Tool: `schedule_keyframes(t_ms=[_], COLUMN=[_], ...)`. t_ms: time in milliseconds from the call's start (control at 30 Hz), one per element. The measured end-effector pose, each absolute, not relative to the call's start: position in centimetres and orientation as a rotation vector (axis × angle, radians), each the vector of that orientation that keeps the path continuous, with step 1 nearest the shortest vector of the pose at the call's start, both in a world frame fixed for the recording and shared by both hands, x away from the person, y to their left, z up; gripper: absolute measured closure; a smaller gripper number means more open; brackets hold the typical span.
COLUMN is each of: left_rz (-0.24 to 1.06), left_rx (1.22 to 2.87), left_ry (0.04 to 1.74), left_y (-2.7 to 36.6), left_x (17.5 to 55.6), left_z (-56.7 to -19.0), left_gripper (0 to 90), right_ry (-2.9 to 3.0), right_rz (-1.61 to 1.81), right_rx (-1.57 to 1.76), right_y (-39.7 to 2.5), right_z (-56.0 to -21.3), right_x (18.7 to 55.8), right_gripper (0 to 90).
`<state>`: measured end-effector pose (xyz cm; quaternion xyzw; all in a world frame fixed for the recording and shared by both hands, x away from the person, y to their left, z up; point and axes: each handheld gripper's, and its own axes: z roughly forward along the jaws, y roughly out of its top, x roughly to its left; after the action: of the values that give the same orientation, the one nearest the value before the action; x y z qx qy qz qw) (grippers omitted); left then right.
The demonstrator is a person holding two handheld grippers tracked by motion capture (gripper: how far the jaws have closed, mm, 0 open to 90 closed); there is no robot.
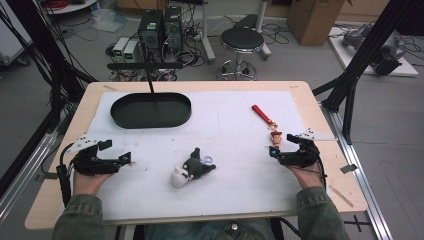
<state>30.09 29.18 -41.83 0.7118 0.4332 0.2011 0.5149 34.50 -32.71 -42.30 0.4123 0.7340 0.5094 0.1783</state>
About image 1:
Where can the black computer tower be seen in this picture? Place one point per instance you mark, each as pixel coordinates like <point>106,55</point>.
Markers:
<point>173,28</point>
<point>150,31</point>

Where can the person's blue jeans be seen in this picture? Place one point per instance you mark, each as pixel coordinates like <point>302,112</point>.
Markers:
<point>200,230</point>

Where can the black and white plush toy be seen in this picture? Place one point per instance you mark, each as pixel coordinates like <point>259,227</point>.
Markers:
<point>191,168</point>

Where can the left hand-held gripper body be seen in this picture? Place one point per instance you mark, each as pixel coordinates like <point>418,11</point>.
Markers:
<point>93,163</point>

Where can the thin wooden stick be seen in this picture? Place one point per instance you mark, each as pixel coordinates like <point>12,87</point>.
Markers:
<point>341,196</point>

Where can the black tape piece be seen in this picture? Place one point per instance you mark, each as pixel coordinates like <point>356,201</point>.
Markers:
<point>348,168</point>

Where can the person's left hand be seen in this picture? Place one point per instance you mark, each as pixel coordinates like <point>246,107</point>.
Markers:
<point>88,183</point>

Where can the clear plastic bag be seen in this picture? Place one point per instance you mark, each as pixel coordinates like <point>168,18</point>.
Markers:
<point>108,20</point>

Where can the white mat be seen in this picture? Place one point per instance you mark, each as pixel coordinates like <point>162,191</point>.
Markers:
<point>233,173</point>

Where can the black metal frame post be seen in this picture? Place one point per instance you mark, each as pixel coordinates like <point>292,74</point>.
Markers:
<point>40,46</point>
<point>366,50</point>

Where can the brown cardboard box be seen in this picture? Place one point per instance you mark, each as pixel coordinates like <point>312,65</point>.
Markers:
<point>313,21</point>

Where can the black round stool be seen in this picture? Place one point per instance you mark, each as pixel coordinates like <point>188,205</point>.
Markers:
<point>242,39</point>

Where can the small white power box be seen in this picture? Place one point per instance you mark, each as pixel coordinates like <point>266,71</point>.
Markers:
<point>120,46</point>
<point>131,51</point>

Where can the black oval tray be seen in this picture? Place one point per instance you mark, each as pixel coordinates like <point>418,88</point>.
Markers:
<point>150,111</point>

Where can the grey device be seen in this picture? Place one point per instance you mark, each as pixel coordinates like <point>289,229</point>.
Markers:
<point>355,36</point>

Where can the black device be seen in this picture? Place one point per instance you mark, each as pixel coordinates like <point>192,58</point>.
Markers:
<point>388,60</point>

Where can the black T-shaped stand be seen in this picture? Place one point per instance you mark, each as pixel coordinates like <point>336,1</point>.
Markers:
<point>146,66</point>

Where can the person's right hand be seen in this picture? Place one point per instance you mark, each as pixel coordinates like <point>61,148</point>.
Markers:
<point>308,178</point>

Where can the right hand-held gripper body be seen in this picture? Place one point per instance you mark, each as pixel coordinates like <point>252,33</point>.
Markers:
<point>301,156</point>

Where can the white floor board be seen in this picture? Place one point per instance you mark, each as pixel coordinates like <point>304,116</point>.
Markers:
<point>346,58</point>

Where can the white desk leg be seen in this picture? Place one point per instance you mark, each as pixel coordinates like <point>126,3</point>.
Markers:
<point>263,33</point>
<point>207,36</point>

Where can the aluminium rail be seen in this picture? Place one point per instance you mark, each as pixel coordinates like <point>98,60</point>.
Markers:
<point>23,173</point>
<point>363,186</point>

